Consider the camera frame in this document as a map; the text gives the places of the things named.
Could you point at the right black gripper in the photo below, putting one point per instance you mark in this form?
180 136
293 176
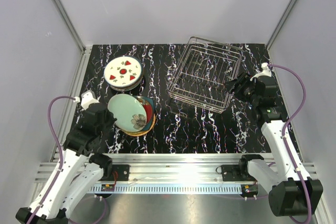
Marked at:
243 80

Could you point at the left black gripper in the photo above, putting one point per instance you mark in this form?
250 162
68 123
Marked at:
111 119

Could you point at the mint green flower plate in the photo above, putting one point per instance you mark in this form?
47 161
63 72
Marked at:
129 113

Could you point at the red floral plate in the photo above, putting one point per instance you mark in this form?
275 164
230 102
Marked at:
148 104

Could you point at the teal square plate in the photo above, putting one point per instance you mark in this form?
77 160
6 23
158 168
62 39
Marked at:
147 126

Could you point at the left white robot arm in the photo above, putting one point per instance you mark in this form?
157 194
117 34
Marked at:
77 171

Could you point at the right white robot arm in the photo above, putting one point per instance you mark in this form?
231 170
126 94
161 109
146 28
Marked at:
291 190

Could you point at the yellow woven pattern plate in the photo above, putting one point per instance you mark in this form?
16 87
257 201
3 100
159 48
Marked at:
141 133

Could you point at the white watermelon pattern plate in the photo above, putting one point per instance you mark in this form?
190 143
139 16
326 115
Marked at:
123 71

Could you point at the left small circuit board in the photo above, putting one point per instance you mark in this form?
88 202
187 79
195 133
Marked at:
107 187

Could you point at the small circuit board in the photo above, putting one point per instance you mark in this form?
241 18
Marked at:
250 189
107 187

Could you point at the right small circuit board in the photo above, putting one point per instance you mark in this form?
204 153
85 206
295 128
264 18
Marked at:
250 189

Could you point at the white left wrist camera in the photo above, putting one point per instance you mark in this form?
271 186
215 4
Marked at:
86 99

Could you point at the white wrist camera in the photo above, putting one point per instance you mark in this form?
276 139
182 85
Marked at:
265 72
86 99

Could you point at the metal wire dish rack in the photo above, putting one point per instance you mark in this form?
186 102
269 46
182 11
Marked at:
202 72

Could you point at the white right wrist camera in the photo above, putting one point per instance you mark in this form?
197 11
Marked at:
265 72

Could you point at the left aluminium frame post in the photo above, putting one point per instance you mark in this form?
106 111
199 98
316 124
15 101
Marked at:
70 26

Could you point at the aluminium frame post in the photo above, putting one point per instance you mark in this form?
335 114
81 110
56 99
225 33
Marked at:
70 26
285 15

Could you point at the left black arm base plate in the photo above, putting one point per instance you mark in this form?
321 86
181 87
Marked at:
120 172

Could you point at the aluminium mounting rail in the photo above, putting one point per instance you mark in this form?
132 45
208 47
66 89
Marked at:
175 168

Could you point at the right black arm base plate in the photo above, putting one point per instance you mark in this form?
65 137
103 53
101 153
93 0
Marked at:
231 173

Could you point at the white slotted cable duct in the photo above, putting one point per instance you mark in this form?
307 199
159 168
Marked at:
227 189

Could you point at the right aluminium frame post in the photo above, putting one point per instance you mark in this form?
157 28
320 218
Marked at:
285 15

